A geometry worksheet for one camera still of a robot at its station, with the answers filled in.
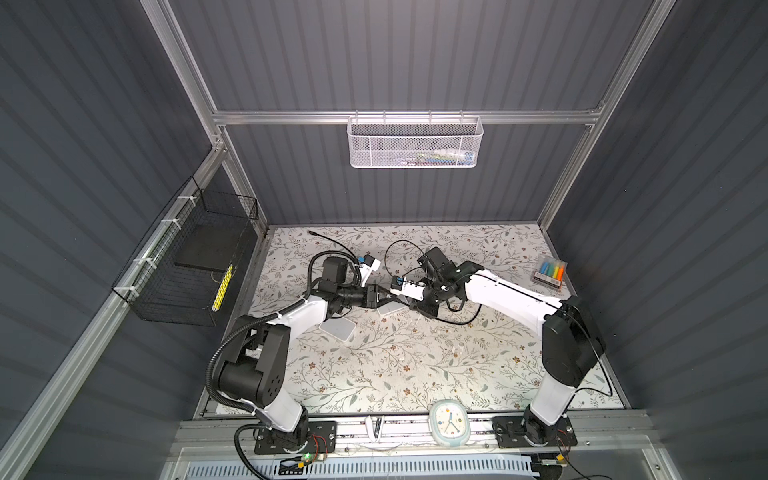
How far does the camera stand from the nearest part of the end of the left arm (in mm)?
784

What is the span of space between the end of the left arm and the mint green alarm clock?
31 centimetres

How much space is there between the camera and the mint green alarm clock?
72cm
